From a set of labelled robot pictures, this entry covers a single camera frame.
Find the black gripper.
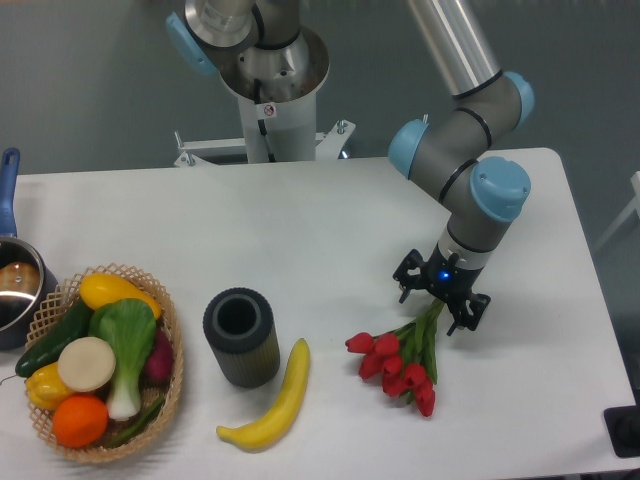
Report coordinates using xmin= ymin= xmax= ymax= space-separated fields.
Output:
xmin=392 ymin=249 xmax=491 ymax=336

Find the red tulip bouquet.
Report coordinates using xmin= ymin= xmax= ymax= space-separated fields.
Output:
xmin=345 ymin=299 xmax=444 ymax=418

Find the yellow banana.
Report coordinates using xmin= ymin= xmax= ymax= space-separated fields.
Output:
xmin=216 ymin=338 xmax=311 ymax=452

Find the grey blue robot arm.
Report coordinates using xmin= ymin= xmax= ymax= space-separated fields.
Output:
xmin=165 ymin=1 xmax=535 ymax=330

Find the dark grey ribbed vase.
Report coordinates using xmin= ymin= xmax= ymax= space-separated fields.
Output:
xmin=203 ymin=287 xmax=280 ymax=389

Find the black device at table edge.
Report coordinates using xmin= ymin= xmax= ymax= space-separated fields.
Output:
xmin=603 ymin=405 xmax=639 ymax=458

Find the purple red radish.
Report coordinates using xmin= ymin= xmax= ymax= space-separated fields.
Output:
xmin=143 ymin=329 xmax=174 ymax=383

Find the green bean pod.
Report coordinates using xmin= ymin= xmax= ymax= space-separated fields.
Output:
xmin=106 ymin=397 xmax=165 ymax=449

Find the green bok choy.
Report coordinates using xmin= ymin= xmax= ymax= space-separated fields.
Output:
xmin=89 ymin=298 xmax=156 ymax=421

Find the woven wicker basket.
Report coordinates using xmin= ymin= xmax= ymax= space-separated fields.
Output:
xmin=26 ymin=263 xmax=184 ymax=464

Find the yellow squash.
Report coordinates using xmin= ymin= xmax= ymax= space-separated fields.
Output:
xmin=79 ymin=273 xmax=162 ymax=320

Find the beige round bread slice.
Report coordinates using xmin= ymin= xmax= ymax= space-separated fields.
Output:
xmin=57 ymin=336 xmax=116 ymax=393

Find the dark green cucumber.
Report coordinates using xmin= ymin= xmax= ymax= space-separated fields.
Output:
xmin=15 ymin=299 xmax=93 ymax=378

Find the orange fruit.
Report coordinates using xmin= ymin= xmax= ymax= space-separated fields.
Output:
xmin=52 ymin=394 xmax=109 ymax=448

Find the yellow bell pepper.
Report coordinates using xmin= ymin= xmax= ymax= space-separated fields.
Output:
xmin=25 ymin=362 xmax=75 ymax=411

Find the white frame at right edge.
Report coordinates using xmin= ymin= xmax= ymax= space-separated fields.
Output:
xmin=600 ymin=171 xmax=639 ymax=244

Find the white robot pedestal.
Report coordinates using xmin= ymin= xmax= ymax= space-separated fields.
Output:
xmin=174 ymin=87 xmax=356 ymax=167

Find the blue handled saucepan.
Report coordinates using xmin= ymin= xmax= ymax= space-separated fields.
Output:
xmin=1 ymin=148 xmax=57 ymax=351

